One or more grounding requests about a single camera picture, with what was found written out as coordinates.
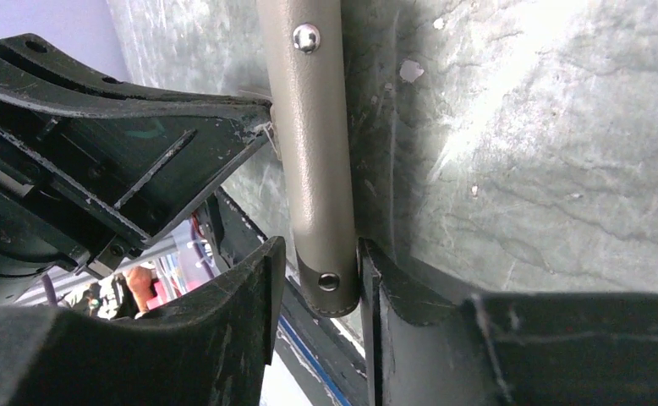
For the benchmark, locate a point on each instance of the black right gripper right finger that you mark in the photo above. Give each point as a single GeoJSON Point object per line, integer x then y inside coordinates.
{"type": "Point", "coordinates": [433, 339]}

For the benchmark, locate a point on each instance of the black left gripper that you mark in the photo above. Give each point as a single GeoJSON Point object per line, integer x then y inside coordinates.
{"type": "Point", "coordinates": [93, 169]}

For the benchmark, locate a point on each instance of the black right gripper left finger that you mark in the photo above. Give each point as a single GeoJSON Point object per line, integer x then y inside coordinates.
{"type": "Point", "coordinates": [208, 347]}

